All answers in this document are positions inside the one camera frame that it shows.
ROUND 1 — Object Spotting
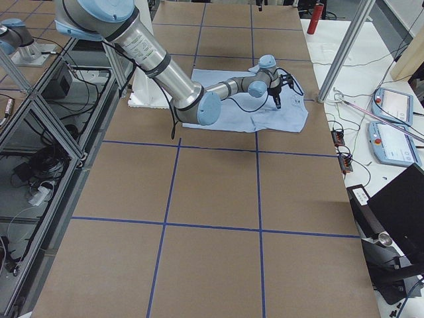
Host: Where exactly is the red cylinder bottle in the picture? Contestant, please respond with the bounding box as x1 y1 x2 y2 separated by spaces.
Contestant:
307 3 325 34

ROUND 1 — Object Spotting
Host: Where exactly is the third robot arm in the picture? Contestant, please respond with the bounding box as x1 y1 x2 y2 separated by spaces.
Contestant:
1 18 56 67

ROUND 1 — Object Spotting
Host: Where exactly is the lower orange circuit board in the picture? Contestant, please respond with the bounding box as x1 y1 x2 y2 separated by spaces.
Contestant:
338 152 353 174

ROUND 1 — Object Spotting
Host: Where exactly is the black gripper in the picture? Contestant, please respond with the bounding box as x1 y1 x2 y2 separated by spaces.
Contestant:
268 76 282 109

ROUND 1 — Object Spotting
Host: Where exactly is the white power strip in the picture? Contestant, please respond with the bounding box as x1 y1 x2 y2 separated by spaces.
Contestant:
28 185 52 206

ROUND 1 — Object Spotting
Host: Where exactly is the black laptop monitor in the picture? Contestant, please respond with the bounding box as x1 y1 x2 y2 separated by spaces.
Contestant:
368 164 423 264

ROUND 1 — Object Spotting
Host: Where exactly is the aluminium frame post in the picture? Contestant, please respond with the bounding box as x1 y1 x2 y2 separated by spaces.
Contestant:
317 0 376 103

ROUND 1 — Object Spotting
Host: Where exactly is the upper teach pendant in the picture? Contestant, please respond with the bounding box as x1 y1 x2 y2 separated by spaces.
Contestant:
372 87 413 126

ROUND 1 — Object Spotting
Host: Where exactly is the wooden board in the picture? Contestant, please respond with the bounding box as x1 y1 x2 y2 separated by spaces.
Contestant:
392 0 424 82

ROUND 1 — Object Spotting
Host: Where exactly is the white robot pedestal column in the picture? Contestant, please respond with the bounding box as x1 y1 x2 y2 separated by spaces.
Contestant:
123 17 170 109

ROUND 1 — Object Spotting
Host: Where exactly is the teach pendant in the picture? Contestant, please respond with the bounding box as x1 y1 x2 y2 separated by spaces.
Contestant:
372 87 413 126
368 121 422 167

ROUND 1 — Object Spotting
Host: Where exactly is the lower teach pendant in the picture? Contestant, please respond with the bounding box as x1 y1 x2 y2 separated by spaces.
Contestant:
368 121 422 167

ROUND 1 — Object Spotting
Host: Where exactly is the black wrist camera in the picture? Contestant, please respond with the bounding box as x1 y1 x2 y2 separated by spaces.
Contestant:
280 74 294 89

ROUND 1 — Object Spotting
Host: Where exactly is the black box under rack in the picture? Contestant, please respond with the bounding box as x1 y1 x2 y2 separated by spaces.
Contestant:
42 64 72 100

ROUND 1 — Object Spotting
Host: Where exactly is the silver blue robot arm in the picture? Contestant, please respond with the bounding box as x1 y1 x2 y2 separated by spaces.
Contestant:
54 1 282 125

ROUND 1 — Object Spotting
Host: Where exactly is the light blue t-shirt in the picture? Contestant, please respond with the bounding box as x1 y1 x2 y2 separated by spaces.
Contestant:
173 64 309 133

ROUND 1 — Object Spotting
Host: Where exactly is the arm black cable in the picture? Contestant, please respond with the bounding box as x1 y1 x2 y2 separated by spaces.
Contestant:
99 39 307 138

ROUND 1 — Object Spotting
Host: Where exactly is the aluminium frame rack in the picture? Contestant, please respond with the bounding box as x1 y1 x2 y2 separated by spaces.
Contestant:
1 30 134 317

